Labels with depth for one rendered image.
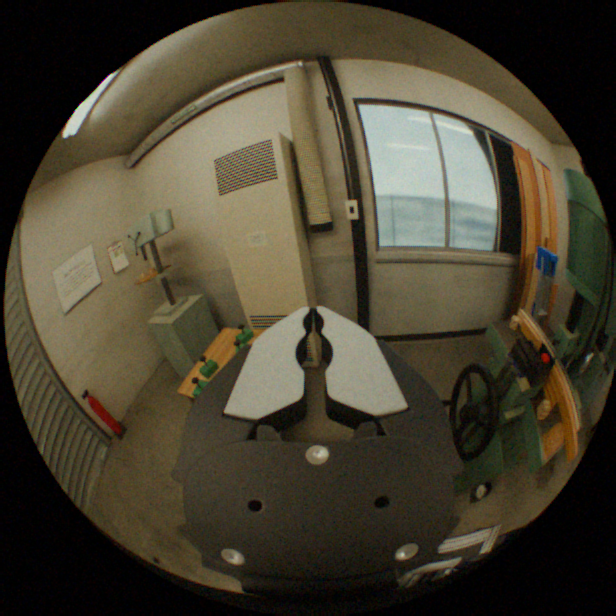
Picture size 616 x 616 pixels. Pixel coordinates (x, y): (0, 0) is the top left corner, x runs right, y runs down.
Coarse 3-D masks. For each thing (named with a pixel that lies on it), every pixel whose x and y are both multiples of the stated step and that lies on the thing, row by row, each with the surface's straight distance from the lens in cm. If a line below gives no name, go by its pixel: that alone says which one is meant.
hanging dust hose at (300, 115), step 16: (288, 80) 171; (304, 80) 170; (288, 96) 161; (304, 96) 157; (288, 112) 156; (304, 112) 148; (304, 128) 142; (304, 144) 137; (304, 160) 136; (304, 176) 133; (320, 176) 134; (304, 192) 135; (320, 192) 132; (320, 208) 132; (320, 224) 132
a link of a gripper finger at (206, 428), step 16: (240, 352) 9; (224, 368) 9; (240, 368) 9; (208, 384) 8; (224, 384) 8; (208, 400) 8; (224, 400) 8; (192, 416) 8; (208, 416) 8; (224, 416) 7; (192, 432) 7; (208, 432) 7; (224, 432) 7; (240, 432) 7; (256, 432) 7; (192, 448) 7; (208, 448) 7; (176, 464) 7; (192, 464) 7; (176, 480) 7
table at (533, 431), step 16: (496, 336) 80; (512, 336) 83; (496, 352) 80; (528, 400) 66; (512, 416) 63; (528, 416) 66; (560, 416) 76; (528, 432) 67; (544, 432) 66; (528, 448) 67; (528, 464) 67
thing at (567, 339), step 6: (564, 324) 74; (558, 330) 71; (564, 330) 70; (576, 330) 80; (558, 336) 71; (564, 336) 69; (570, 336) 71; (576, 336) 76; (564, 342) 69; (570, 342) 72; (558, 348) 71; (564, 348) 70; (570, 348) 76; (558, 354) 71; (564, 354) 72
